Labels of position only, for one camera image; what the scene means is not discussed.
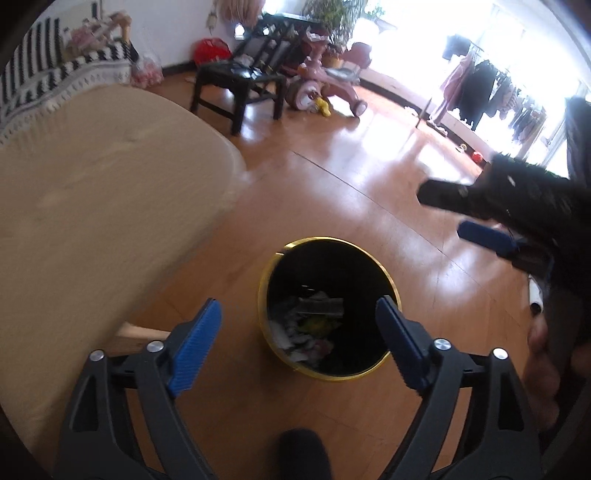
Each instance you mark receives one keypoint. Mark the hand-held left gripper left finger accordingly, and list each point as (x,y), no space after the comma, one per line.
(196,350)

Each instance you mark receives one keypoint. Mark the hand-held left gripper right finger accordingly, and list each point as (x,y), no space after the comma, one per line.
(404,348)

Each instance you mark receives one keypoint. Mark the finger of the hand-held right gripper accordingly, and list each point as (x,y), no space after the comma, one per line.
(489,237)
(450,196)

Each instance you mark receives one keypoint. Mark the black gold-rimmed trash bin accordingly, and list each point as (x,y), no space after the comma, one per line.
(330,309)

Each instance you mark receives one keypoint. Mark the person's right hand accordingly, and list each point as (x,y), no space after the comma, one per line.
(542,369)

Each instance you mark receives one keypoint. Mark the white paper roll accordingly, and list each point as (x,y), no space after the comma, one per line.
(534,295)

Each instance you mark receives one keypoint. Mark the clothes rack with garments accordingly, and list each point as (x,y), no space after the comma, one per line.
(489,92)

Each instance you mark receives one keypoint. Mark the person's black shoe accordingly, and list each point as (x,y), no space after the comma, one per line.
(304,454)

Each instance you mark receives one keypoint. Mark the yellow toy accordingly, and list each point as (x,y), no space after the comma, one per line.
(323,107)

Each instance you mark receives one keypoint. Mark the pink toy tricycle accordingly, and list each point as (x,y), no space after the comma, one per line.
(323,85)

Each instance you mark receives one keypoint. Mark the green potted plant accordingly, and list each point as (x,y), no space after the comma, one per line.
(339,21)

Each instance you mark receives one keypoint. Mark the black wooden chair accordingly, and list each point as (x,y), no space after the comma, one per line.
(249,78)

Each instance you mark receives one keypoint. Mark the red plastic bag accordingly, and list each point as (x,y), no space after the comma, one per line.
(211,50)

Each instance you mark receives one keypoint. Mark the beige checked curtain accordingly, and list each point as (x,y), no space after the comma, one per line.
(240,9)

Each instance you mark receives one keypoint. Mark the pink plastic bag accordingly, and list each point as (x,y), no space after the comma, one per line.
(147,71)

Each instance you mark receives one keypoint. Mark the black white striped blanket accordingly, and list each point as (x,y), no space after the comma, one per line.
(55,78)

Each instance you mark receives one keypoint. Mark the wooden sofa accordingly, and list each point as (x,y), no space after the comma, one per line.
(124,34)

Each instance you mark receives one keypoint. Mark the pink patterned cushion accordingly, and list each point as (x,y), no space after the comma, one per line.
(85,34)

